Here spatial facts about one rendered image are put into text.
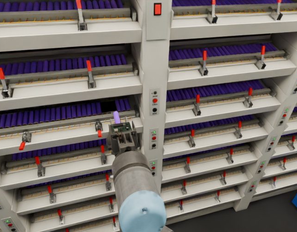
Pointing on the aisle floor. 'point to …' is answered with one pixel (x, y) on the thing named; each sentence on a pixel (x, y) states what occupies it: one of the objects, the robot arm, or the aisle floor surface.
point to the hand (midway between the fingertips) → (118, 126)
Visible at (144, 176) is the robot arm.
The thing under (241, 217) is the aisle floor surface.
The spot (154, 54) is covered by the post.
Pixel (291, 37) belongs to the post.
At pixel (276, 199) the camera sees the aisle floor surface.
